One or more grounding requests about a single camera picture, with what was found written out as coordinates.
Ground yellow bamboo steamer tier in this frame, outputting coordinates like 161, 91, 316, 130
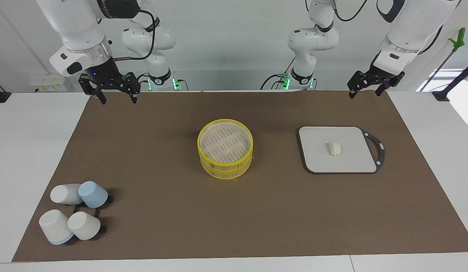
197, 119, 254, 167

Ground yellow bamboo steamer base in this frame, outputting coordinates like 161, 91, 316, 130
199, 153, 253, 180

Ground white box with labels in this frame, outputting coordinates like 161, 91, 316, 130
30, 73, 74, 93

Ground grey cutting board black rim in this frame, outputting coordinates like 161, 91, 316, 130
298, 126, 386, 175

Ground pole with green clamp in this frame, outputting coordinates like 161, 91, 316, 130
419, 27, 466, 92

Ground light blue cup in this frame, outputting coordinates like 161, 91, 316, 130
78, 181, 108, 209

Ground plain white cup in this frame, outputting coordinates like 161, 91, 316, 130
67, 212, 101, 241
50, 184, 83, 205

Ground brown table mat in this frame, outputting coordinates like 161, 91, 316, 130
12, 91, 468, 262

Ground black cup rack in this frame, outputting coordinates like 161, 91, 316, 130
73, 195, 114, 235

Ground white cup blue rim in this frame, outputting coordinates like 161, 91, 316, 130
39, 210, 74, 245

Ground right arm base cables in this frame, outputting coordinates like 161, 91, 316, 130
136, 73, 189, 91

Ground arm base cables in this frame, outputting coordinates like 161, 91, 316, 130
136, 73, 189, 91
260, 57, 297, 91

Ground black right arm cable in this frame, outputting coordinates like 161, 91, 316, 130
113, 9, 161, 62

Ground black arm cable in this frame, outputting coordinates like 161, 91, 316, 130
330, 0, 370, 22
113, 9, 161, 62

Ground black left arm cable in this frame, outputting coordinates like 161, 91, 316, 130
330, 0, 370, 22

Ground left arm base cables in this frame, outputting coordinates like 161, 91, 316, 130
260, 57, 297, 91

